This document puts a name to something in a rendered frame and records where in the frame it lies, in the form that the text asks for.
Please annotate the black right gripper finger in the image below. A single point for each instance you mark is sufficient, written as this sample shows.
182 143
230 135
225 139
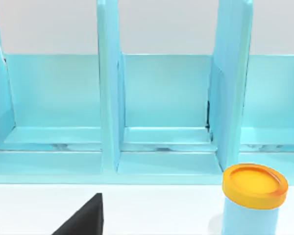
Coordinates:
88 218

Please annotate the light blue rack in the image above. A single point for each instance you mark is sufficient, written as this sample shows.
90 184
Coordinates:
161 98

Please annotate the light blue bottle, orange lid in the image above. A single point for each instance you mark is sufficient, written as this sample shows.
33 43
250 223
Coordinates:
252 208

